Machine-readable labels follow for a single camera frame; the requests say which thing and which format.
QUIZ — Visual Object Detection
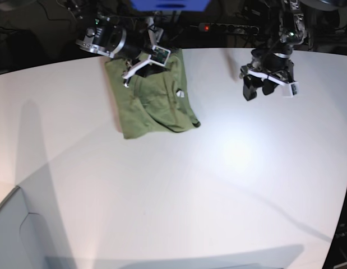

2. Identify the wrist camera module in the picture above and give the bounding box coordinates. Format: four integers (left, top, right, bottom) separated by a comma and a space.
282, 82, 299, 98
149, 45, 171, 67

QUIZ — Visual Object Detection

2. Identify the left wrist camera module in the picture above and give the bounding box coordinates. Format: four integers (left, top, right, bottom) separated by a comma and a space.
282, 82, 299, 98

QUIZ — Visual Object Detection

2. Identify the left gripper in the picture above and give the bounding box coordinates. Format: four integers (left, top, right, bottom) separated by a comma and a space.
239, 45, 295, 101

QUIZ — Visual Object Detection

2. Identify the white power strip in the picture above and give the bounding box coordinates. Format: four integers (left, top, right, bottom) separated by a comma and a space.
198, 23, 260, 35

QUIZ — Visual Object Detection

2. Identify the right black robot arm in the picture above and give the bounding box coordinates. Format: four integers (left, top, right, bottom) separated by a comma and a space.
60, 1, 171, 87

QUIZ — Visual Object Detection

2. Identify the blue plastic box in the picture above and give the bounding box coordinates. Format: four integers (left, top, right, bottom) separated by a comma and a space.
131, 0, 210, 12

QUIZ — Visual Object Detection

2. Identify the green T-shirt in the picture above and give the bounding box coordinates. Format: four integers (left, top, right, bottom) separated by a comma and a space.
105, 50, 201, 140

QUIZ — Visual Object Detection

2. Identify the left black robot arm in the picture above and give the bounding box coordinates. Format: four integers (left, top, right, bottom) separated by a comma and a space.
239, 1, 307, 101

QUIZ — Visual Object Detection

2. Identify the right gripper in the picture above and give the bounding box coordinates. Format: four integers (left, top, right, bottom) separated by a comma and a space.
76, 15, 166, 87

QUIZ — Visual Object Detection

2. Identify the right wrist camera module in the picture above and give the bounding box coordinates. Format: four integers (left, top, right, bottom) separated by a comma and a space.
149, 45, 171, 67

